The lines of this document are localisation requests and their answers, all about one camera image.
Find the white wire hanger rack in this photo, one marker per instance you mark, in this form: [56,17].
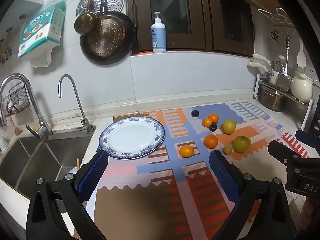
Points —
[278,18]

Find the metal dish rack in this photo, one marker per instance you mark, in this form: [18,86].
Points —
[295,106]

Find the blue white patterned plate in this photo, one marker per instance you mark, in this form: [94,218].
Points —
[132,137]

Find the copper perforated strainer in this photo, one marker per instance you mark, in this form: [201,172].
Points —
[106,39]

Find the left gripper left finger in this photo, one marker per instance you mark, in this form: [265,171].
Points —
[44,219]

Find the black wire wall basket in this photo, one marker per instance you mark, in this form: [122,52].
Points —
[16,101]

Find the small orange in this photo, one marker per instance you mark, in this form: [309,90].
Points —
[206,122]
[214,118]

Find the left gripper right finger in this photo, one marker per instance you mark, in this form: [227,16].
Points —
[273,219]

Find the stainless steel sink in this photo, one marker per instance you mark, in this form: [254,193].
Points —
[30,158]

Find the cream handled pan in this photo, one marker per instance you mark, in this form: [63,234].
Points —
[278,66]
[258,66]

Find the small copper saucepan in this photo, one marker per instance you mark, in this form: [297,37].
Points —
[88,21]

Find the small orange front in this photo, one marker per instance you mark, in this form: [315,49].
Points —
[206,122]

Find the wooden chopsticks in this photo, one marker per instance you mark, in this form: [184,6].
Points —
[77,164]

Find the cream handled pan upper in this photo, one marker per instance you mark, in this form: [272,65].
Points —
[278,66]

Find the teal white bag box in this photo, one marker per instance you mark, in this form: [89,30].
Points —
[40,35]

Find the green apple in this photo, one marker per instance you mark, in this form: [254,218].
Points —
[241,144]

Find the small orange back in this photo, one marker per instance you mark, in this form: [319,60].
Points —
[214,118]

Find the dark plum far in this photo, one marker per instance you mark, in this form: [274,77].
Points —
[195,113]

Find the large chrome kitchen faucet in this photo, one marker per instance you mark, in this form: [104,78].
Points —
[44,130]

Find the white pump soap bottle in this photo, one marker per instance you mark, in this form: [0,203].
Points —
[158,35]

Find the small yellow-brown fruit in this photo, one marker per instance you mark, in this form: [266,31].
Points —
[227,149]

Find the round orange tangerine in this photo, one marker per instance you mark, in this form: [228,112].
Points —
[210,141]

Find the oval orange kumquat fruit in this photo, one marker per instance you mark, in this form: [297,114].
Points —
[186,151]

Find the dark plum near oranges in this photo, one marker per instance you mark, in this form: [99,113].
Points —
[213,127]

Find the colourful patterned table mat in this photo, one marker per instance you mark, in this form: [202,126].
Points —
[165,196]

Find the black scissors on wall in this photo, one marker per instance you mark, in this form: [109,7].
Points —
[275,36]

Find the cream handled pan lower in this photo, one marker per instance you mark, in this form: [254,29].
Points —
[258,66]

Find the white bowl in sink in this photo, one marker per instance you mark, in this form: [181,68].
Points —
[73,170]

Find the white rice spoon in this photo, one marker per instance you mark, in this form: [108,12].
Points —
[301,58]

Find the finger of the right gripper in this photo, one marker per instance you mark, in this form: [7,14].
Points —
[283,154]
[307,138]

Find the black frying pan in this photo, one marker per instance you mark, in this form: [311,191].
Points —
[124,49]

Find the cream ceramic teapot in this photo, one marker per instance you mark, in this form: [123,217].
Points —
[302,87]

